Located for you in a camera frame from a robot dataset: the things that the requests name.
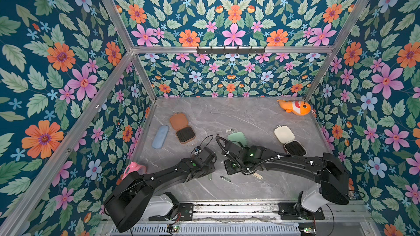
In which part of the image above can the small green nail clipper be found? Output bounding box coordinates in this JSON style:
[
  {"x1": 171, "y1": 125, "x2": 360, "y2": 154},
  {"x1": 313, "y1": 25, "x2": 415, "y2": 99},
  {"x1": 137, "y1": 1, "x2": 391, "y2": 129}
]
[{"x1": 220, "y1": 176, "x2": 231, "y2": 182}]

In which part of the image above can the green nail clipper case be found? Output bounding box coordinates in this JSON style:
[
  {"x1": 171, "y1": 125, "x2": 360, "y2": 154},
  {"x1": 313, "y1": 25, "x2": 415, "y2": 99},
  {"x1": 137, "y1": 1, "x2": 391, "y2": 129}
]
[{"x1": 227, "y1": 132, "x2": 248, "y2": 147}]

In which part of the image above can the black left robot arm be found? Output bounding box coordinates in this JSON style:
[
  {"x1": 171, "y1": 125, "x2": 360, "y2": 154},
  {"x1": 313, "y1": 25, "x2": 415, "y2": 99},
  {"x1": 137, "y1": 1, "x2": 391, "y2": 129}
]
[{"x1": 104, "y1": 147, "x2": 217, "y2": 233}]

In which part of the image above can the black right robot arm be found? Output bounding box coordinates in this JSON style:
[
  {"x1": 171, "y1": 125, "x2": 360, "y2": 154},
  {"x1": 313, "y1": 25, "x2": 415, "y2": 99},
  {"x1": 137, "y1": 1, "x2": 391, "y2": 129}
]
[{"x1": 220, "y1": 142, "x2": 350, "y2": 213}]

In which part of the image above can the cream large nail clipper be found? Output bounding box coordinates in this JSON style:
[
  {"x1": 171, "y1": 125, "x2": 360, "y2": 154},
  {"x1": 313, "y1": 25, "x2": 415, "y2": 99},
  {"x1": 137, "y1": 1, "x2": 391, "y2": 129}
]
[{"x1": 252, "y1": 173, "x2": 263, "y2": 180}]

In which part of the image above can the brown nail clipper case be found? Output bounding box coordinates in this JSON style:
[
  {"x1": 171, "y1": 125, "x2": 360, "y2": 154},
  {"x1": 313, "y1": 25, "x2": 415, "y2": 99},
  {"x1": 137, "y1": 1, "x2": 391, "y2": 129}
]
[{"x1": 170, "y1": 113, "x2": 196, "y2": 144}]

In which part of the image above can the cream nail clipper case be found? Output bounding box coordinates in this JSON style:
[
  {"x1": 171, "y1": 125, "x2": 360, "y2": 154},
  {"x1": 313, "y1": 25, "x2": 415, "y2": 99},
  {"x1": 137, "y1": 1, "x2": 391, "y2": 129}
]
[{"x1": 274, "y1": 126, "x2": 307, "y2": 156}]

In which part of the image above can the blue oval case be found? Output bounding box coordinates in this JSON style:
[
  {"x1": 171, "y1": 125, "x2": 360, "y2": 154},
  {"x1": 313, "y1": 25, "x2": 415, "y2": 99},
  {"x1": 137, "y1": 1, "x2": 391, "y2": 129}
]
[{"x1": 152, "y1": 125, "x2": 169, "y2": 149}]

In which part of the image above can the pink alarm clock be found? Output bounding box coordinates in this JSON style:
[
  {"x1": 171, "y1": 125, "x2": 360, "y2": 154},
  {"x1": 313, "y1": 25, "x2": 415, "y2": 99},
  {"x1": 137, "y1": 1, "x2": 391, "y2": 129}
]
[{"x1": 117, "y1": 161, "x2": 147, "y2": 185}]

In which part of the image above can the orange clownfish plush toy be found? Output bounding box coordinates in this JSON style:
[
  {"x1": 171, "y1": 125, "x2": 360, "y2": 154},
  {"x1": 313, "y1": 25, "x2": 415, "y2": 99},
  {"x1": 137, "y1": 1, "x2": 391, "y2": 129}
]
[{"x1": 277, "y1": 99, "x2": 311, "y2": 116}]

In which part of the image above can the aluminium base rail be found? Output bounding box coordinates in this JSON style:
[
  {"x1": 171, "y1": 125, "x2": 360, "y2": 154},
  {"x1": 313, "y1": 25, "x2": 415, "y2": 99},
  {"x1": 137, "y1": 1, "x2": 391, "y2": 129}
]
[{"x1": 167, "y1": 200, "x2": 373, "y2": 222}]

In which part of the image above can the black hook rail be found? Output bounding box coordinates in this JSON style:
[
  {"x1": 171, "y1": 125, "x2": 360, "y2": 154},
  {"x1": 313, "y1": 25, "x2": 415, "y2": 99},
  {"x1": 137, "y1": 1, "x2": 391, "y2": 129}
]
[{"x1": 196, "y1": 46, "x2": 266, "y2": 55}]

